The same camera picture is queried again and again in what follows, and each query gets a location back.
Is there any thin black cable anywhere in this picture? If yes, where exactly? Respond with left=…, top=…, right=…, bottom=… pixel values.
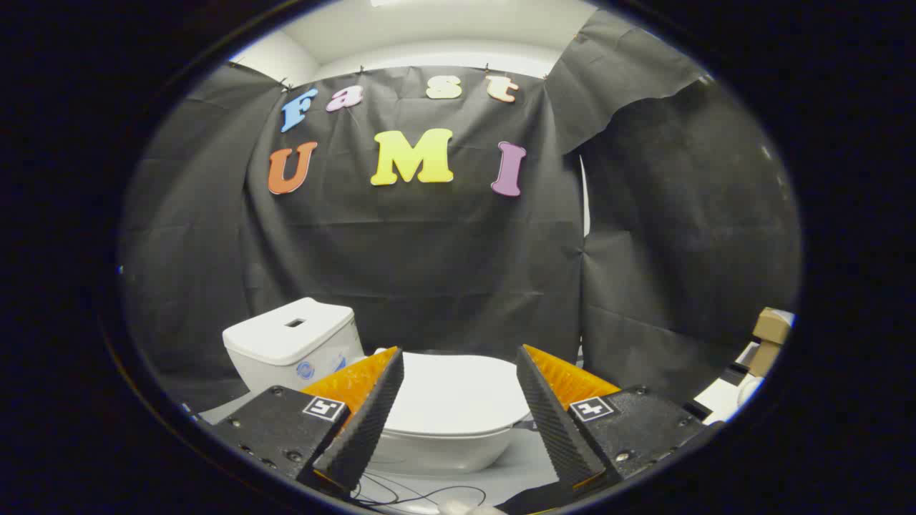
left=351, top=469, right=488, bottom=510

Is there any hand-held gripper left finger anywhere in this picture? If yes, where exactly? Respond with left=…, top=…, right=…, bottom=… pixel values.
left=212, top=347, right=406, bottom=494

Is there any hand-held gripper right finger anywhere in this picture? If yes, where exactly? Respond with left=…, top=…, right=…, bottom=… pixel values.
left=515, top=344, right=723, bottom=494

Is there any cardboard box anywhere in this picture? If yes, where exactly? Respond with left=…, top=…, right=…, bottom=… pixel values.
left=747, top=307, right=792, bottom=378

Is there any black backdrop cloth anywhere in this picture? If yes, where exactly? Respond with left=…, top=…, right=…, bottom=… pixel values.
left=118, top=10, right=802, bottom=416

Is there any white board with black edge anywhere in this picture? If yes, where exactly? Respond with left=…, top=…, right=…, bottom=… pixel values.
left=696, top=342, right=766, bottom=425

